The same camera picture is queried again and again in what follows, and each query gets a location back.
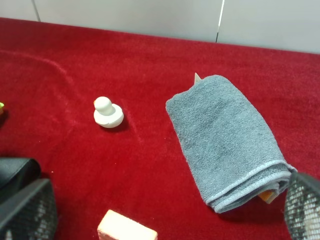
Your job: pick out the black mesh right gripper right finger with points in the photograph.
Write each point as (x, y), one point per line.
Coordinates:
(302, 207)

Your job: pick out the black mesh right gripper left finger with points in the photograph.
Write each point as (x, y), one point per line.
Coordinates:
(30, 214)

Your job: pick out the cream sponge cake block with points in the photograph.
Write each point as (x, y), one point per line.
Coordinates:
(115, 226)

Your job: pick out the grey folded towel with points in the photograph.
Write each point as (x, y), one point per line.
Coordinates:
(231, 152)

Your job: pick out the toy sandwich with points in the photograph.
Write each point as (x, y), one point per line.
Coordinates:
(2, 111)

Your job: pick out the white duck figurine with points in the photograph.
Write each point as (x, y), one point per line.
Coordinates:
(107, 114)

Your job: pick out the red velvet table cloth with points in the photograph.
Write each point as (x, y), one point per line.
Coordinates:
(50, 76)

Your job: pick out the paper towel label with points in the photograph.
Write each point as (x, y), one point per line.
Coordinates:
(196, 78)

